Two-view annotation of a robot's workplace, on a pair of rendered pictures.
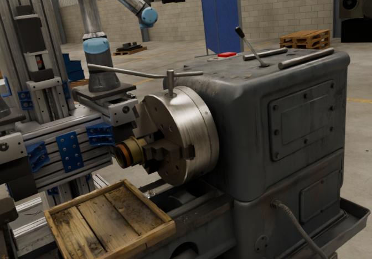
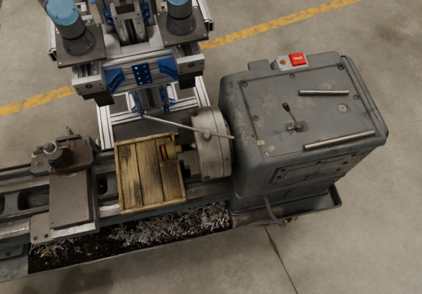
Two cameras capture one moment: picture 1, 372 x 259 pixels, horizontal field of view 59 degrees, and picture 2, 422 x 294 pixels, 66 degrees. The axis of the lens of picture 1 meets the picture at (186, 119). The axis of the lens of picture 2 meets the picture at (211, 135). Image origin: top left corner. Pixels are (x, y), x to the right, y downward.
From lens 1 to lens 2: 1.00 m
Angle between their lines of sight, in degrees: 46
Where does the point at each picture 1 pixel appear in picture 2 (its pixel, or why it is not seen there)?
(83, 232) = (134, 175)
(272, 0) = not seen: outside the picture
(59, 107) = (138, 31)
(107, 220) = (150, 171)
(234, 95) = (247, 168)
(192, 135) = (210, 171)
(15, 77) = not seen: outside the picture
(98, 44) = not seen: outside the picture
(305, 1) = not seen: outside the picture
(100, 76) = (176, 22)
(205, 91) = (236, 136)
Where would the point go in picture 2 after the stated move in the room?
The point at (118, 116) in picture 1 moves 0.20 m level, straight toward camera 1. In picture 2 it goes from (183, 69) to (176, 103)
